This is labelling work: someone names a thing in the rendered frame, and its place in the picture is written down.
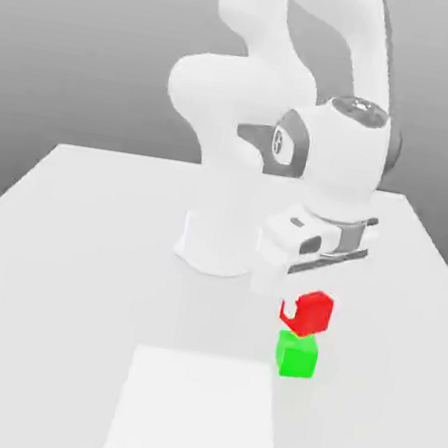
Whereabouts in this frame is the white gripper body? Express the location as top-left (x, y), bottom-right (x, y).
top-left (248, 231), bottom-right (371, 311)

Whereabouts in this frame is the small red cube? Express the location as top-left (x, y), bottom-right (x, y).
top-left (275, 283), bottom-right (337, 343)

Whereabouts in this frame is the small green cube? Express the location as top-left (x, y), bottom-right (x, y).
top-left (271, 327), bottom-right (322, 383)

